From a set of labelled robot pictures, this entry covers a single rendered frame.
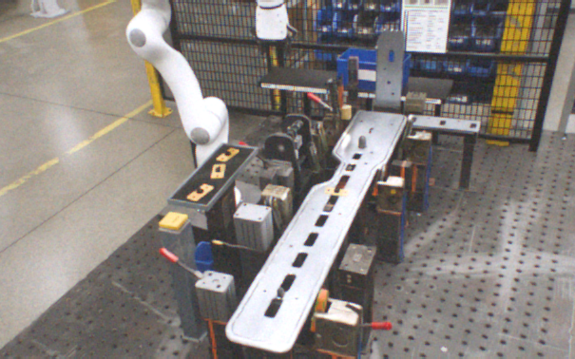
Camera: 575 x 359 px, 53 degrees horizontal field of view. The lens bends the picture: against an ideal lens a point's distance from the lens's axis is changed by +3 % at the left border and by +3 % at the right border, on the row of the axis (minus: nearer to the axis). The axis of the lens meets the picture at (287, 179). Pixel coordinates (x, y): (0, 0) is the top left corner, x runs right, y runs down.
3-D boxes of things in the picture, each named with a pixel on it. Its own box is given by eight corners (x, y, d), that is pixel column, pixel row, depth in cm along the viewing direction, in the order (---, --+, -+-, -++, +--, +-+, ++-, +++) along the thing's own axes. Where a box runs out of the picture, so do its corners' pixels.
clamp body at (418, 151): (426, 217, 231) (432, 141, 213) (397, 212, 235) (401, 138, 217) (430, 204, 238) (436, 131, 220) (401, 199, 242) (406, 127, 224)
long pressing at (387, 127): (298, 360, 137) (298, 355, 136) (216, 337, 145) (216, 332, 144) (409, 116, 244) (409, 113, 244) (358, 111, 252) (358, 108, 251)
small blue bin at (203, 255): (213, 283, 204) (210, 264, 200) (189, 277, 208) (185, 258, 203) (226, 264, 213) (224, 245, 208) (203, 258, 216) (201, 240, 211)
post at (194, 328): (201, 344, 181) (179, 235, 157) (180, 338, 183) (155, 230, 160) (211, 327, 187) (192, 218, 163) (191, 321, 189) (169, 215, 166)
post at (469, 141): (476, 193, 243) (485, 133, 227) (450, 189, 246) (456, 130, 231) (478, 185, 248) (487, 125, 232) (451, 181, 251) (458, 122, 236)
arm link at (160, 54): (231, 122, 215) (221, 145, 202) (204, 133, 219) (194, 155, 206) (159, 0, 191) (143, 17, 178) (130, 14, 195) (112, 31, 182)
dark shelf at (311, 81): (445, 105, 249) (445, 99, 247) (258, 87, 279) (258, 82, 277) (451, 85, 266) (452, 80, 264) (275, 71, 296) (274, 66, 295)
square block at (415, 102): (417, 171, 260) (423, 99, 241) (400, 168, 263) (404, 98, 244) (420, 162, 267) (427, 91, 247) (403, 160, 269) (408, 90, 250)
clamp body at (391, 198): (401, 269, 205) (406, 189, 187) (368, 262, 209) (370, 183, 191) (407, 254, 212) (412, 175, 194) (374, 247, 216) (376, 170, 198)
